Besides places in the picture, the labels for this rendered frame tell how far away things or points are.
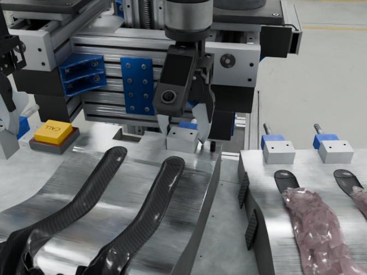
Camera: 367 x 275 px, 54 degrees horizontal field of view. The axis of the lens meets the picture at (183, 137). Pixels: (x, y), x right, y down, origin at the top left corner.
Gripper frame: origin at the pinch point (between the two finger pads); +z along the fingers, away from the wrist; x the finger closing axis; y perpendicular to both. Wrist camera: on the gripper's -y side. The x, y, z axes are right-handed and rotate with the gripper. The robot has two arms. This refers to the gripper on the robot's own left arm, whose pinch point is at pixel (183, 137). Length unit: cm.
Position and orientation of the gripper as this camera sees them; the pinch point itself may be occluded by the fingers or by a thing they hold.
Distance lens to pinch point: 65.6
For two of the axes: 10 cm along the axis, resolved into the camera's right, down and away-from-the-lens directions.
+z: 0.0, 8.1, 5.9
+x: -9.6, -1.7, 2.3
